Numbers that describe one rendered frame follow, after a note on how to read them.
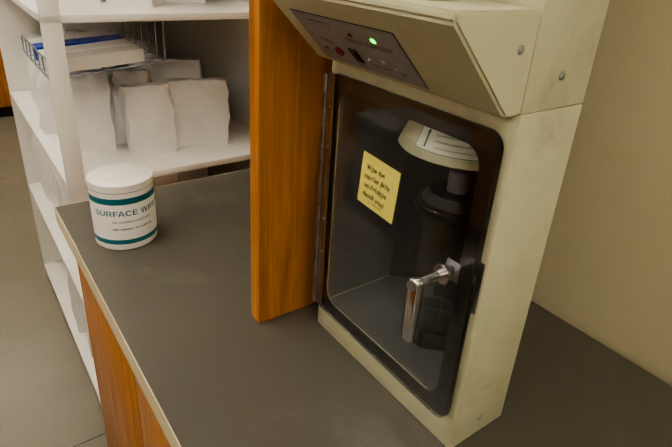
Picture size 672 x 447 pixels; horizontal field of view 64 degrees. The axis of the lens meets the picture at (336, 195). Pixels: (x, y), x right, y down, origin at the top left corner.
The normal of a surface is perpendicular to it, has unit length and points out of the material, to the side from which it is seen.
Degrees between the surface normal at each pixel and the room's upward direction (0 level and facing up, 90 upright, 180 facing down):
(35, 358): 0
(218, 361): 0
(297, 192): 90
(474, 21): 90
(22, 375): 0
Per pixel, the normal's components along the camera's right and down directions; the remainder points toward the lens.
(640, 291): -0.81, 0.20
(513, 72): 0.59, 0.37
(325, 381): 0.06, -0.91
